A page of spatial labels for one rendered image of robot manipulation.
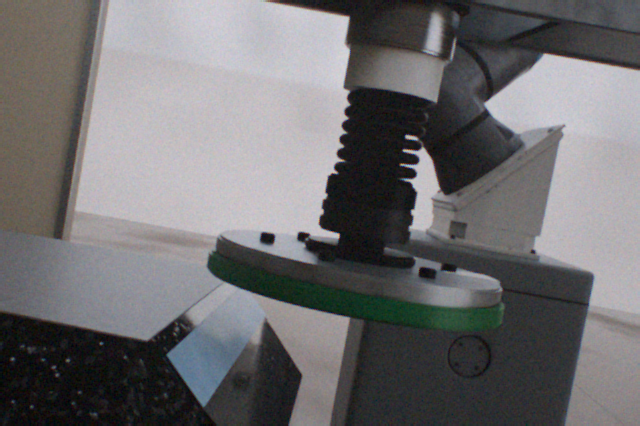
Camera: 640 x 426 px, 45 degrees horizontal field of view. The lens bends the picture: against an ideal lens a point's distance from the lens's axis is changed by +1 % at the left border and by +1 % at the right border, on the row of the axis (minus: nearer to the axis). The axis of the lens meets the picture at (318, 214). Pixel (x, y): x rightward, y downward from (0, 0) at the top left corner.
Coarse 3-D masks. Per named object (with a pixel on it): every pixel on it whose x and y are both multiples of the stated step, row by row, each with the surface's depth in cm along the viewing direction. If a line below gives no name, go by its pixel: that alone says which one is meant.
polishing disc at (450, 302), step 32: (224, 256) 53; (256, 256) 50; (288, 256) 49; (352, 256) 53; (384, 256) 54; (256, 288) 49; (288, 288) 48; (320, 288) 47; (352, 288) 47; (384, 288) 47; (416, 288) 47; (448, 288) 49; (480, 288) 51; (384, 320) 47; (416, 320) 47; (448, 320) 48; (480, 320) 50
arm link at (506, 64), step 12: (480, 48) 154; (492, 48) 154; (504, 48) 154; (516, 48) 155; (492, 60) 154; (504, 60) 155; (516, 60) 156; (528, 60) 158; (492, 72) 154; (504, 72) 156; (516, 72) 158; (504, 84) 158; (492, 96) 159
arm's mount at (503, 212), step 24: (528, 144) 149; (552, 144) 144; (504, 168) 144; (528, 168) 145; (552, 168) 145; (456, 192) 152; (480, 192) 144; (504, 192) 145; (528, 192) 145; (456, 216) 145; (480, 216) 145; (504, 216) 145; (528, 216) 145; (456, 240) 145; (480, 240) 145; (504, 240) 145; (528, 240) 146
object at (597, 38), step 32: (288, 0) 60; (320, 0) 60; (448, 0) 51; (480, 0) 51; (512, 0) 51; (544, 0) 52; (576, 0) 52; (608, 0) 52; (480, 32) 62; (512, 32) 63; (544, 32) 57; (576, 32) 56; (608, 32) 54; (608, 64) 65
